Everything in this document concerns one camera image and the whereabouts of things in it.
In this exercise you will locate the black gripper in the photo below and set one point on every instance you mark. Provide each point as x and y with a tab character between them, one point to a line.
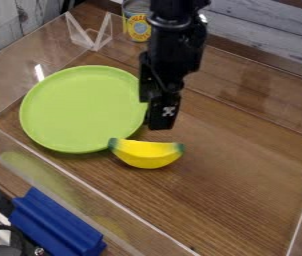
172	57

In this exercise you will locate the yellow toy banana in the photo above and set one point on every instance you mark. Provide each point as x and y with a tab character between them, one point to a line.
145	155

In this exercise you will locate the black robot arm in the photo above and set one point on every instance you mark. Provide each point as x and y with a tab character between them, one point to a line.
175	10

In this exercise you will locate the green round plate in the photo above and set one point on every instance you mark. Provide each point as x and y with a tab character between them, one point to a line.
80	107

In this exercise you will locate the yellow labelled tin can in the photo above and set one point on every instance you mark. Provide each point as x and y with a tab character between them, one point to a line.
135	26

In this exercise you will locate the blue plastic clamp block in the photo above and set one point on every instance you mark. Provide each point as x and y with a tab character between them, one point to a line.
61	233

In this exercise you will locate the clear acrylic triangle bracket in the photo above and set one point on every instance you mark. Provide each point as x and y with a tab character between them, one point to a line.
89	38

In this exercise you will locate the clear acrylic front wall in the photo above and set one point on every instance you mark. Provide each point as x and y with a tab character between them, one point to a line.
129	235

